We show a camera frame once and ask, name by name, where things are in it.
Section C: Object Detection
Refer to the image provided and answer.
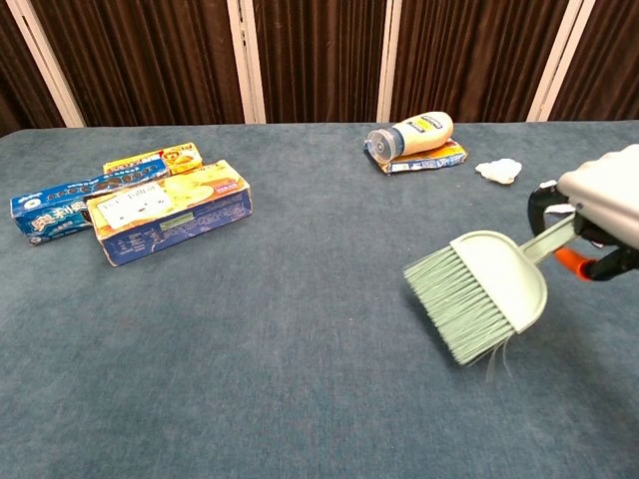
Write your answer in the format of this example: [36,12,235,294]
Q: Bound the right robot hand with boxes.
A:
[527,144,639,281]

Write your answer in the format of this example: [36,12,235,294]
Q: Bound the green hand broom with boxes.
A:
[402,215,578,383]

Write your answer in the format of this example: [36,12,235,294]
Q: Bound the crumpled white paper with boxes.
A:
[473,158,524,187]

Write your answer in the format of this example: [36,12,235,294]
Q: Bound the mayonnaise squeeze bottle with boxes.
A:
[366,111,455,164]

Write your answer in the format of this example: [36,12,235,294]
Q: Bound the blue felt table mat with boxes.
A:
[0,119,639,479]

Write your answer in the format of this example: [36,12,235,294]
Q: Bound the yellow curry box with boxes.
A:
[102,142,205,176]

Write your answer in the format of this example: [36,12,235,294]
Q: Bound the large yellow blue cracker box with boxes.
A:
[85,159,254,267]

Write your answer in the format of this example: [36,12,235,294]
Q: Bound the blue Oreo cookie box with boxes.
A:
[9,158,172,247]

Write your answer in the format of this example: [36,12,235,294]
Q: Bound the brown folding screen white frame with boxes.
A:
[0,0,639,139]

